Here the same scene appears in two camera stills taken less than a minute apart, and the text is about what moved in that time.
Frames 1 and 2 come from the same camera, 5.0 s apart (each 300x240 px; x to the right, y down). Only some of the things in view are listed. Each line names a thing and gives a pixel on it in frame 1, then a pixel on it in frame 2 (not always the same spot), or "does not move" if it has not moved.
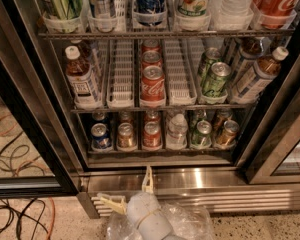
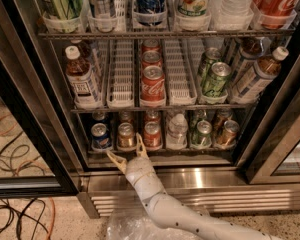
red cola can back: x=151 y=45 does not move
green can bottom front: x=202 y=139 does not move
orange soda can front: x=126 y=139 does not move
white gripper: x=144 y=206 to x=139 y=168
